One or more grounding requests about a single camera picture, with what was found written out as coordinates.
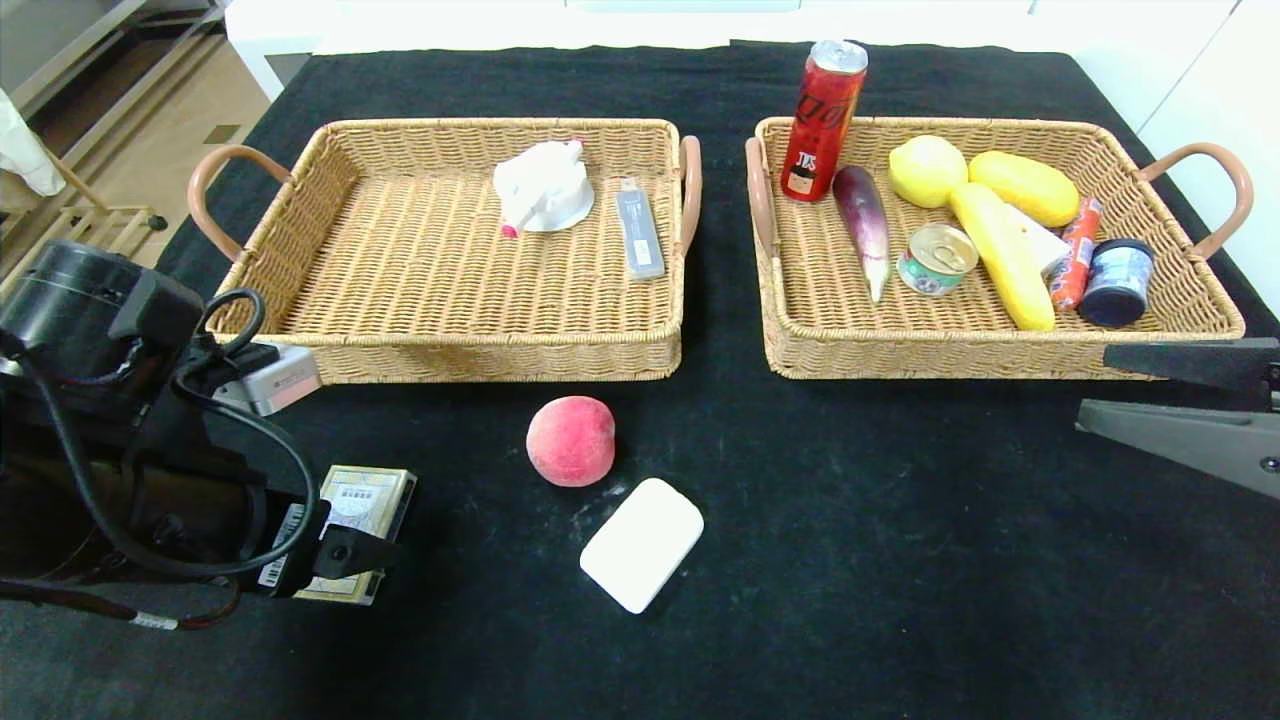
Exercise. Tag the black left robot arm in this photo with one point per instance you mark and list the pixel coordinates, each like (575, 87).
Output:
(80, 300)

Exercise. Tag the black tablecloth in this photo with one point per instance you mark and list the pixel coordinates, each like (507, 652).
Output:
(500, 680)

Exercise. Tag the playing card box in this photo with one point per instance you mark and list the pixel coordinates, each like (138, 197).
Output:
(370, 500)

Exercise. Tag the wooden rack on casters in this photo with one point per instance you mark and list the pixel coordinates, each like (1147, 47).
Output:
(158, 222)

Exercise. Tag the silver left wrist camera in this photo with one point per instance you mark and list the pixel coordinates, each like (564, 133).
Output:
(275, 385)

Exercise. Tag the pull-tab tin can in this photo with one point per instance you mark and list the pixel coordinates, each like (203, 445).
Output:
(938, 260)

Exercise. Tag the small white juice carton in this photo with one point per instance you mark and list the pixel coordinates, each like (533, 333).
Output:
(1045, 245)

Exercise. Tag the pink peach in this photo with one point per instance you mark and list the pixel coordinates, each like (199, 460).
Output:
(571, 442)

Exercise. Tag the red soda can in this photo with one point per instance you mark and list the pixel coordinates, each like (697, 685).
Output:
(822, 118)

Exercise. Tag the low shelf with grey frame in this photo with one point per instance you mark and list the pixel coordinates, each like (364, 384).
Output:
(40, 40)

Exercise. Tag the translucent grey plastic case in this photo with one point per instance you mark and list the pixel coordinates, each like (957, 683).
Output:
(640, 235)

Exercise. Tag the yellow-green lemon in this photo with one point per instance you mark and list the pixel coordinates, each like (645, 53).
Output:
(927, 172)

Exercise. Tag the white hanging cloth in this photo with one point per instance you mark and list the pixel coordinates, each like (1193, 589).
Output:
(25, 150)

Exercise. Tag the white soap bar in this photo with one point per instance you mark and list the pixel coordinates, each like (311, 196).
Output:
(642, 545)

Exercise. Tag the white table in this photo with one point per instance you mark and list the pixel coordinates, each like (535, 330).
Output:
(280, 30)

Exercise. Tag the purple eggplant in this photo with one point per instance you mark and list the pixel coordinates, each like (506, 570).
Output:
(862, 220)

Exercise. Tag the green floor sticker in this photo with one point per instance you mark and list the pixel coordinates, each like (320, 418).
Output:
(224, 135)

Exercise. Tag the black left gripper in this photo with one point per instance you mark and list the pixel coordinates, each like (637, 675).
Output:
(283, 545)

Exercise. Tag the yellow banana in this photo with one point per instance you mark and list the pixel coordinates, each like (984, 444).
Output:
(1005, 255)

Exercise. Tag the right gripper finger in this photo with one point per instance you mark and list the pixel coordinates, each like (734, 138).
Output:
(1200, 445)
(1210, 362)

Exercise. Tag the yellow mango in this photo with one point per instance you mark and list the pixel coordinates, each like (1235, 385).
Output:
(1028, 188)

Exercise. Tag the dark blue yogurt cup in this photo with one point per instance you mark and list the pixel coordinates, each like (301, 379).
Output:
(1117, 285)

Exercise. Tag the red wrapped sausage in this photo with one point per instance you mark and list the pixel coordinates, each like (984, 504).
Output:
(1078, 250)

